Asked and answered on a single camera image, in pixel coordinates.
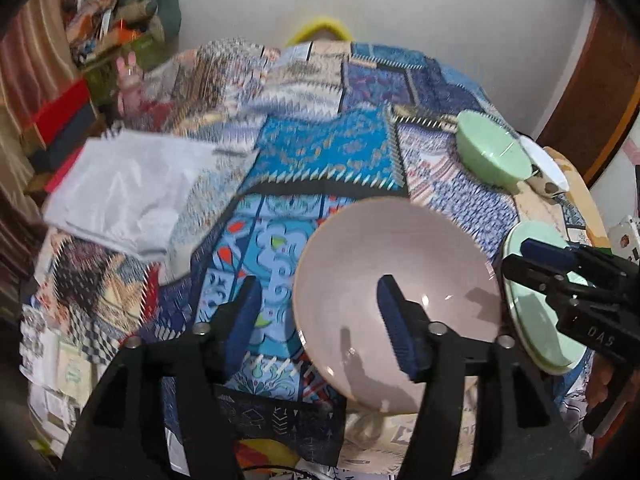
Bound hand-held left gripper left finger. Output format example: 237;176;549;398
60;275;263;480

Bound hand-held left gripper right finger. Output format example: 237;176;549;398
376;275;586;480

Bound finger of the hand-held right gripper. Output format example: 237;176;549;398
520;239;640;286
501;255;596;307

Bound green plate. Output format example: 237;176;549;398
502;221;593;376

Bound pink bowl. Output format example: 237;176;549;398
292;197;503;416

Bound white appliance with stickers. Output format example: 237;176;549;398
607;215;640;266

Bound white bowl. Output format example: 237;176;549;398
517;135;571;198

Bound green bowl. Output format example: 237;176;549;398
455;110;533;188

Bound white cloth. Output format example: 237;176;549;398
44;130;261;263

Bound patchwork blanket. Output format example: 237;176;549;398
20;37;611;480

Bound wooden door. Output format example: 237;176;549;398
537;0;640;186

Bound dark blue box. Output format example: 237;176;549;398
30;105;108;171

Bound pink bunny toy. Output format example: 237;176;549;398
116;52;146;116

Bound red box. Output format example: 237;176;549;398
32;77;93;141

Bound green storage box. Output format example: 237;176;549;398
80;30;171;106

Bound pile of boxes and bags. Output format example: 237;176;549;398
67;0;151;61

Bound striped brown curtain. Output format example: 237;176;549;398
0;0;88;311

